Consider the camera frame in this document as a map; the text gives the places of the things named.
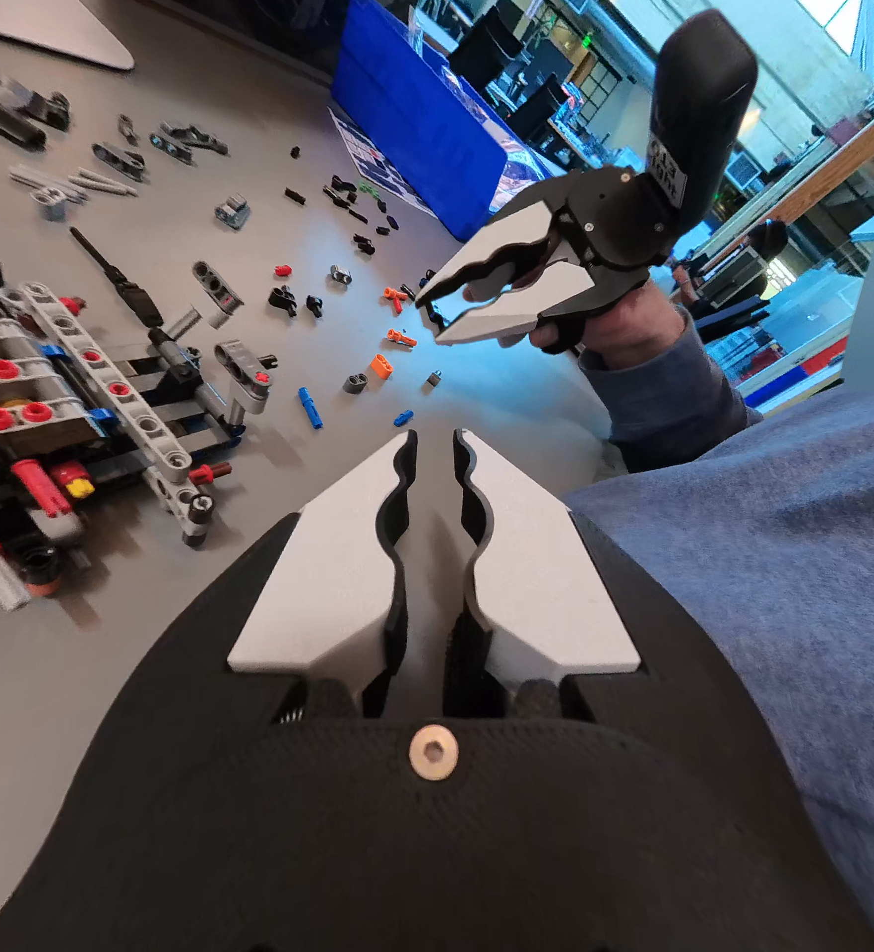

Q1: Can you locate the grey black lego panel assembly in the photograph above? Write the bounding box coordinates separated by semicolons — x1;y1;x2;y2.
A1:
0;74;47;146

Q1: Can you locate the person's blue sweater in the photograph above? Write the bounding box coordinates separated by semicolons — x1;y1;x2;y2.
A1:
562;390;874;952

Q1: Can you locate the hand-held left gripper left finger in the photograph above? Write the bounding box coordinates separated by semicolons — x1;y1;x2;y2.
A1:
227;430;418;699

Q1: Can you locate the blue plastic bin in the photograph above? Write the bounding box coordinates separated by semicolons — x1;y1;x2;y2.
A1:
331;0;557;242

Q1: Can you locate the person's right forearm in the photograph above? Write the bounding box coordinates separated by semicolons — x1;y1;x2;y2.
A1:
577;311;767;475

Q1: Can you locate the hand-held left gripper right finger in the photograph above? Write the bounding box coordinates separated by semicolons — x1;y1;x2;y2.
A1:
453;429;641;694

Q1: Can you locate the dark grey holed lego piece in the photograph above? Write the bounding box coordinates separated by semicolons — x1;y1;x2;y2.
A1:
92;141;146;181

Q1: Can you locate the group of black lego pins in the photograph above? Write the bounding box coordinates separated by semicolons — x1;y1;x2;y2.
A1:
283;143;402;257

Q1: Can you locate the dark grey three-hole beam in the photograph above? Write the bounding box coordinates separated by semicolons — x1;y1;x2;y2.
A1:
191;260;246;312

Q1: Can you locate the sticker sheet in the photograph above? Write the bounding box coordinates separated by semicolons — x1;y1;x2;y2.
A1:
329;108;438;220

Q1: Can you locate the person's right hand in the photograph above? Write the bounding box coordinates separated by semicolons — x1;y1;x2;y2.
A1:
526;277;689;370

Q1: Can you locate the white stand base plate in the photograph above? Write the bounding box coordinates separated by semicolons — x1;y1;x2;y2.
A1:
0;0;136;71

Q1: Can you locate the dark grey lego panel assembly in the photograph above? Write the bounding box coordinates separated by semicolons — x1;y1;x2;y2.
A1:
149;121;230;163

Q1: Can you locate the black lego shaft piece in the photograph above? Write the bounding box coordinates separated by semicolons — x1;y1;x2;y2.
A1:
69;227;164;330

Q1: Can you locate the partly built lego car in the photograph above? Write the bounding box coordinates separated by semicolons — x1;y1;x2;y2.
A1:
0;251;274;614

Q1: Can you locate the black office chair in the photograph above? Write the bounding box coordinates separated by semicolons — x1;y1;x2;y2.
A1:
448;7;527;83
507;74;579;142

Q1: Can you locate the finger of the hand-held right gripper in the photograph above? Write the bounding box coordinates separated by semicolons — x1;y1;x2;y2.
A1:
415;201;559;315
424;255;599;348

